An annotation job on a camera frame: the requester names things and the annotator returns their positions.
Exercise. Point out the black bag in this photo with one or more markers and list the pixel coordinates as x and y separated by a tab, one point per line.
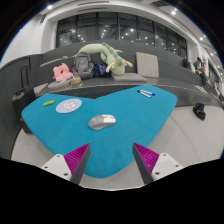
199	111

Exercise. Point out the dark blue patterned bag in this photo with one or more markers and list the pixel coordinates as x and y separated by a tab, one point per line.
99	70

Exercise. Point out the beige square cushion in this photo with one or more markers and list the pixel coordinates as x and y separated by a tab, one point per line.
147	65

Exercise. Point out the person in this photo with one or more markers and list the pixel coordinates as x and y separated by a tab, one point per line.
219	91
200	68
186	62

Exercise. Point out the pink plush cushion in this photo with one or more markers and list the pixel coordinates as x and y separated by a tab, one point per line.
62	72

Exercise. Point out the long green dragon plush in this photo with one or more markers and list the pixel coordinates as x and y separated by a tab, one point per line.
115	61

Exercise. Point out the green eraser block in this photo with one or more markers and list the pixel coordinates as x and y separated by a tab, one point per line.
49	103

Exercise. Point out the tan round pouch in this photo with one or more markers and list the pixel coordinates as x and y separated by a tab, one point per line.
76	80

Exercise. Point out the grey round seat cushion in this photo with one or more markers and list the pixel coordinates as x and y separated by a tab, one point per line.
58	85

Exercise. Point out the grey backpack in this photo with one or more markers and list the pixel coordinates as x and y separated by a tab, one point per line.
82	65

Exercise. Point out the light grey seat pad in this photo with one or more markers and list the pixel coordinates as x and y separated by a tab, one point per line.
40	88

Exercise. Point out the grey and white computer mouse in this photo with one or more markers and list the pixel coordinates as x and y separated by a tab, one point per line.
101	122

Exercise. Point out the white marker pen blue cap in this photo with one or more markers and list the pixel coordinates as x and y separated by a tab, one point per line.
148	92

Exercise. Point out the black suitcase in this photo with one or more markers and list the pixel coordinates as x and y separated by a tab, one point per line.
22	103

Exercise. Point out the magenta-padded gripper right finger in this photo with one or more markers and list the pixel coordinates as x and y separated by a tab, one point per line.
146	158

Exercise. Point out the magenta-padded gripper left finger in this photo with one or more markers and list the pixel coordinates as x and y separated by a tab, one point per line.
77	156

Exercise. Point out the grey flat seat cushion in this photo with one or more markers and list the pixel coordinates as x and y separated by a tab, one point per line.
128	77

